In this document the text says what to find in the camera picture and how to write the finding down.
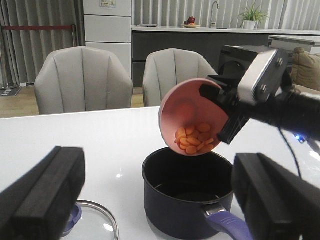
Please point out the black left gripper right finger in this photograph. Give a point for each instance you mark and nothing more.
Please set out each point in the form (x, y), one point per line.
(277, 204)

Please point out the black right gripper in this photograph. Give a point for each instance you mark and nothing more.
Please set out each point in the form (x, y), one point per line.
(225, 95)

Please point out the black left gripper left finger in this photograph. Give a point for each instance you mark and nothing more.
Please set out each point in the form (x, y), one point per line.
(39, 204)

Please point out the pink bowl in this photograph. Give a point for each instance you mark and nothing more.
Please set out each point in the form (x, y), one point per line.
(191, 102)

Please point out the orange ham slices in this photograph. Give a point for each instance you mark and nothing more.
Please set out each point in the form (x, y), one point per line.
(195, 139)

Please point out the glass lid blue knob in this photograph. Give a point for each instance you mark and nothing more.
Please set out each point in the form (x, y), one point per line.
(90, 221)

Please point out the dark blue saucepan purple handle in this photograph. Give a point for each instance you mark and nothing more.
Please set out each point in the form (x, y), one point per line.
(190, 197)

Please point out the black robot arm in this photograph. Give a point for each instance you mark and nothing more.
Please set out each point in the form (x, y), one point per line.
(117, 142)

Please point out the dark grey kitchen counter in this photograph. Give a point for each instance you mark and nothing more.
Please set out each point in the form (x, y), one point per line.
(205, 41)

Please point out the olive cushion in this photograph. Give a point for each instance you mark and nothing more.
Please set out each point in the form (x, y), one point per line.
(306, 69)

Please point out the right grey upholstered chair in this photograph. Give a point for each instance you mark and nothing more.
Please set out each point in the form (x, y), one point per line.
(164, 69)

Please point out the grey upholstered chair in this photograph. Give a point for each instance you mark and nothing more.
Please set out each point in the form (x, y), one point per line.
(82, 79)
(164, 69)

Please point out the chrome faucet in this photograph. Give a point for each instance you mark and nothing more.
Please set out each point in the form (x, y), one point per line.
(214, 14)

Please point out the potted green plant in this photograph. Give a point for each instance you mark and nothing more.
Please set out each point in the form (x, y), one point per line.
(252, 16)

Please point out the fruit plate on counter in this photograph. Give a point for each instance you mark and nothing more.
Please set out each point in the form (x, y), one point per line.
(190, 23)

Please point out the left grey upholstered chair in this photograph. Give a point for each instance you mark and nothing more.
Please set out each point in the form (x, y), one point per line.
(82, 79)

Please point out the red barrier belt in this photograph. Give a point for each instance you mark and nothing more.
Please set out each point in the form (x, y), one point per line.
(38, 28)

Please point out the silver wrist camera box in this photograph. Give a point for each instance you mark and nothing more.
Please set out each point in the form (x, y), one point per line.
(263, 77)

